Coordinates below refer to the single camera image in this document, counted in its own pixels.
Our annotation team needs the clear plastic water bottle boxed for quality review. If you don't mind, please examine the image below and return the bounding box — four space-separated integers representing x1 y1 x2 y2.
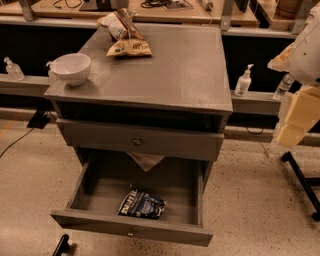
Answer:
272 74 294 100

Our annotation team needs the grey wooden drawer cabinet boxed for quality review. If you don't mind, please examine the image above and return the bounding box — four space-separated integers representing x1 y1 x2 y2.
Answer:
43 22 234 174

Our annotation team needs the white paper under drawer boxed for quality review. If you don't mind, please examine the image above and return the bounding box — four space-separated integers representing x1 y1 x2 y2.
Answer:
128 152 164 172

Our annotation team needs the brown and white chip bag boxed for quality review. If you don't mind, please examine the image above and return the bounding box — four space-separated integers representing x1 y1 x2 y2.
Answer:
96 8 143 41

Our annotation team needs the grey top drawer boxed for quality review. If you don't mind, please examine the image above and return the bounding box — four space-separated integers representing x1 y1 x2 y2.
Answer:
57 119 224 161

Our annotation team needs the black power adapter box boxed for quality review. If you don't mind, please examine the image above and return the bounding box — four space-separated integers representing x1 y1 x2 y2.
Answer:
27 110 50 129

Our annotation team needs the black floor cable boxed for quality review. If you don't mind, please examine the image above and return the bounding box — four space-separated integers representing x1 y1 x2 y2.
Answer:
0 127 34 159

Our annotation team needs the yellow chip bag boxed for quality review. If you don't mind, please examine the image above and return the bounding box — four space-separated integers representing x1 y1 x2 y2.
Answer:
106 39 152 57

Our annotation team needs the white pump lotion bottle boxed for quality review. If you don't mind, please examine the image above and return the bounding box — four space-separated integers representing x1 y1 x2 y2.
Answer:
234 64 253 97

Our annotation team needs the white ceramic bowl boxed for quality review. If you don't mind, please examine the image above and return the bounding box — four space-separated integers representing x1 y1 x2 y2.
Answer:
47 53 91 86

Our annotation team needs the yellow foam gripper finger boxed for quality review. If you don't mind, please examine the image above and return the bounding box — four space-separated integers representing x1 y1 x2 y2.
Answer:
267 44 293 72
275 86 320 148

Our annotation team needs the black handle at bottom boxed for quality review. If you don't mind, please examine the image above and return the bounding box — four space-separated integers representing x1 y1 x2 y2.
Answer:
52 234 70 256

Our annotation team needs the clear pump sanitizer bottle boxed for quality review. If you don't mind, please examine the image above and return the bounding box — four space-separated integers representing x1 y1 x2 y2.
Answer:
4 57 25 81

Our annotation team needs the blue chip bag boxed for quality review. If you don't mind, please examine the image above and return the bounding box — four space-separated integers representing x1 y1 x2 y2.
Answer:
117 188 166 220

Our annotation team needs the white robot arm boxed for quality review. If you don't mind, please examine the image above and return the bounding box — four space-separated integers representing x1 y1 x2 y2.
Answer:
267 14 320 148

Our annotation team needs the open grey middle drawer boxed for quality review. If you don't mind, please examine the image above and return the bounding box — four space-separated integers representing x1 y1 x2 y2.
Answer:
51 151 213 247

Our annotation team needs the black cable bundle on bench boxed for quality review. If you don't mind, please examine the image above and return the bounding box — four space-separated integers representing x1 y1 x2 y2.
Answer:
139 0 194 11

